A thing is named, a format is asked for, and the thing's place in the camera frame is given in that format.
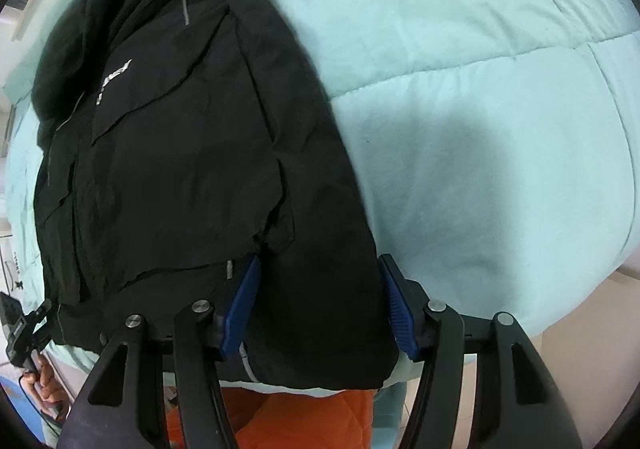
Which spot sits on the white sketch poster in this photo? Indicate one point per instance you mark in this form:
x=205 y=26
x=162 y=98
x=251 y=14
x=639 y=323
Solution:
x=14 y=264

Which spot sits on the person's left hand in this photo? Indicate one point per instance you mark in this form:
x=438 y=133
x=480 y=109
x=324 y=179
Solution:
x=47 y=386

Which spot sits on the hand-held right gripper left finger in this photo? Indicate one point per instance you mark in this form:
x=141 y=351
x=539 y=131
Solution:
x=243 y=304

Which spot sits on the teal quilted blanket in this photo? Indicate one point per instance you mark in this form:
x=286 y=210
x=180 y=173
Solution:
x=460 y=89

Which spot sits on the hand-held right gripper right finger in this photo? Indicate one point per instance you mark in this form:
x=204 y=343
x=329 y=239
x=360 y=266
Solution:
x=400 y=316

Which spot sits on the black hooded jacket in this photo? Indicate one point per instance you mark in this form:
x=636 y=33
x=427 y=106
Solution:
x=190 y=169

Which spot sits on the orange quilted clothing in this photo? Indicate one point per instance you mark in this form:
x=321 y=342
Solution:
x=310 y=421

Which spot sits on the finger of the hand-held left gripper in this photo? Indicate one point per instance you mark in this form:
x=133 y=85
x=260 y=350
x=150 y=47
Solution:
x=41 y=316

